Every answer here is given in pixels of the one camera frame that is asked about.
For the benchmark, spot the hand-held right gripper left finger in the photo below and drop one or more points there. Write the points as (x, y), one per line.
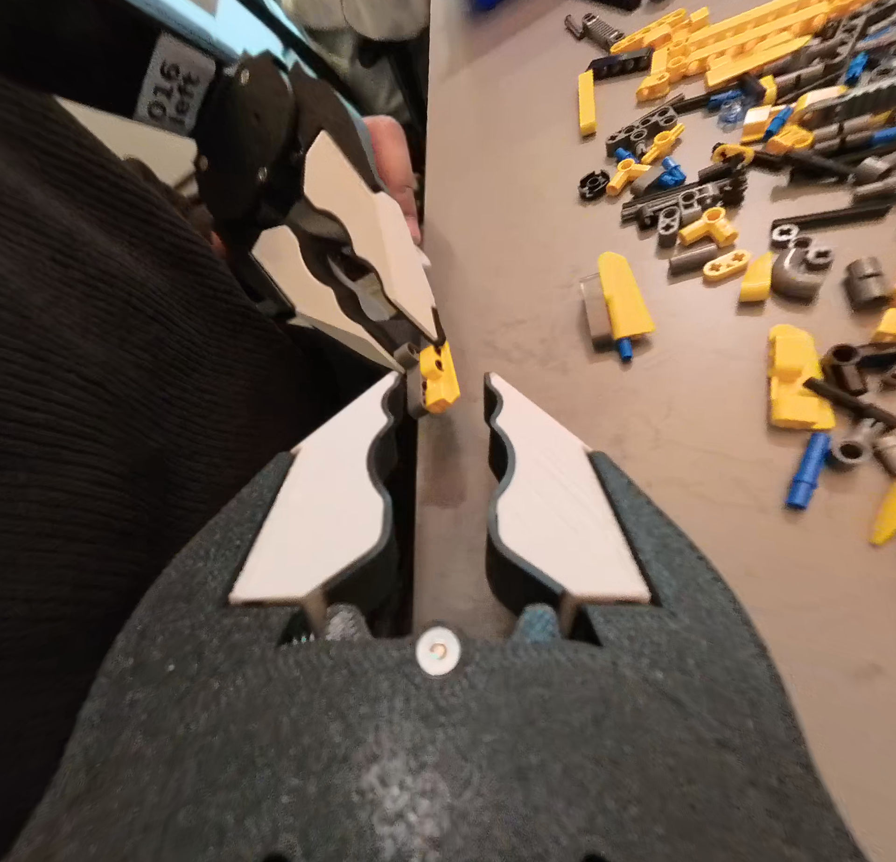
(322, 512)

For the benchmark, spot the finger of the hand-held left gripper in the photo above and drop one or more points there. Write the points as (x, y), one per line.
(371, 232)
(308, 288)

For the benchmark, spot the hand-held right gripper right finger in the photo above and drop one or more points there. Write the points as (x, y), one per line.
(567, 519)

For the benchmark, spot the grey building brick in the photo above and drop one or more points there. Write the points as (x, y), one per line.
(409, 386)

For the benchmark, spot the yellow curved slope piece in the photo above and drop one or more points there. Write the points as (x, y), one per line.
(442, 390)

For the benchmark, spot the pile of toy building pieces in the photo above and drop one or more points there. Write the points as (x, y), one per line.
(735, 36)

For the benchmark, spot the person's left hand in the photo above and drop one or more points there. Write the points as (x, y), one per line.
(399, 155)

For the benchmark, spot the grey brick with yellow slope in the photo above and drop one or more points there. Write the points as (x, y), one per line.
(630, 295)

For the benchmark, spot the grey shock absorber spring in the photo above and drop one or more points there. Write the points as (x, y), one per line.
(595, 29)

